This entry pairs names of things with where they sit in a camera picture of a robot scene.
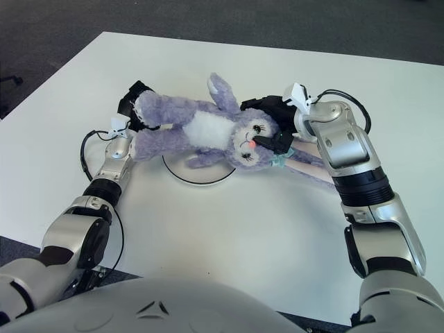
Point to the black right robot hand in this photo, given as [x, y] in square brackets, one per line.
[282, 118]

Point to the white plate with black rim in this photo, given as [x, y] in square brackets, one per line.
[201, 175]

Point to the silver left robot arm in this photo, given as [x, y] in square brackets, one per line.
[69, 239]

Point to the purple plush bunny doll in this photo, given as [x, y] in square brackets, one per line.
[208, 128]

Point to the metal bracket under table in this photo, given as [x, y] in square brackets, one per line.
[95, 272]

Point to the grey robot torso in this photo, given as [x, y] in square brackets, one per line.
[156, 308]

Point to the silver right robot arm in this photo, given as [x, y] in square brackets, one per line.
[354, 152]

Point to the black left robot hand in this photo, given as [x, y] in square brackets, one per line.
[126, 104]

